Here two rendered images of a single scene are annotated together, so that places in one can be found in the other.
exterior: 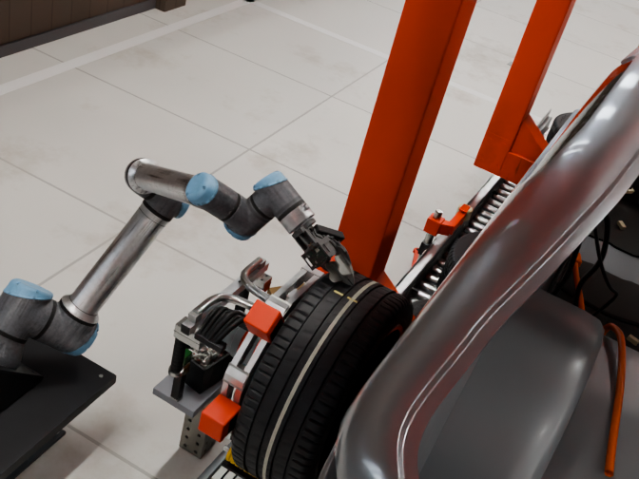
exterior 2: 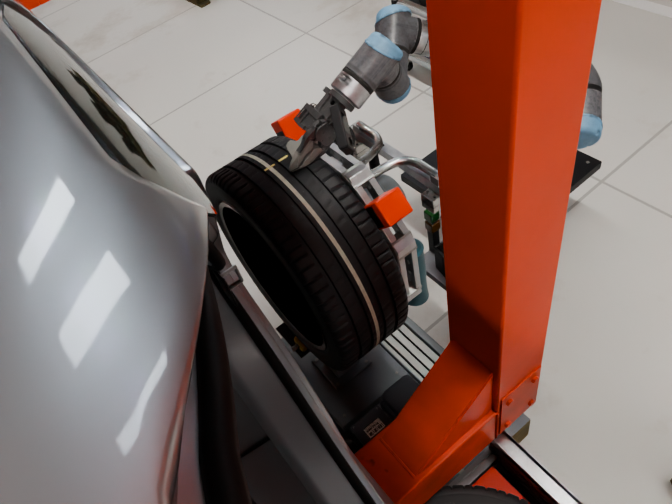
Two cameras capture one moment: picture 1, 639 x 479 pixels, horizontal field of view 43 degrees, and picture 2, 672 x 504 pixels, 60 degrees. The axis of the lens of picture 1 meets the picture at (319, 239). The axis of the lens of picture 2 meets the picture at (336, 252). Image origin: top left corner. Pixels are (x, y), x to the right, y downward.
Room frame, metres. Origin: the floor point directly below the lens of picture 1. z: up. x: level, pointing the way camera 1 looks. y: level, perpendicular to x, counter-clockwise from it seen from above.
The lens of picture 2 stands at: (2.62, -0.86, 2.09)
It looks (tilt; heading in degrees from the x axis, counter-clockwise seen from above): 49 degrees down; 135
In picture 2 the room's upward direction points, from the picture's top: 16 degrees counter-clockwise
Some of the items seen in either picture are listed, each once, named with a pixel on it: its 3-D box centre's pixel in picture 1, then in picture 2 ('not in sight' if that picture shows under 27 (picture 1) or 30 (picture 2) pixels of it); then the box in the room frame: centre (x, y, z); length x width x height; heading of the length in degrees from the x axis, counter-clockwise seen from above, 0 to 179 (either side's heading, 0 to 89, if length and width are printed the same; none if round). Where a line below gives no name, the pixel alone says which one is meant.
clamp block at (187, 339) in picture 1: (191, 333); (362, 143); (1.73, 0.28, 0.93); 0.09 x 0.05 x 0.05; 70
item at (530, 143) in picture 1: (558, 164); not in sight; (4.05, -1.13, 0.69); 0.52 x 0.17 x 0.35; 70
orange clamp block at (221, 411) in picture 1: (220, 417); not in sight; (1.52, 0.13, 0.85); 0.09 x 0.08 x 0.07; 160
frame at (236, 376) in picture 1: (278, 355); (349, 223); (1.82, 0.03, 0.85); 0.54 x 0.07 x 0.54; 160
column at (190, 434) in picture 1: (204, 407); not in sight; (2.14, 0.24, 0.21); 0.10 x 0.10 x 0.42; 70
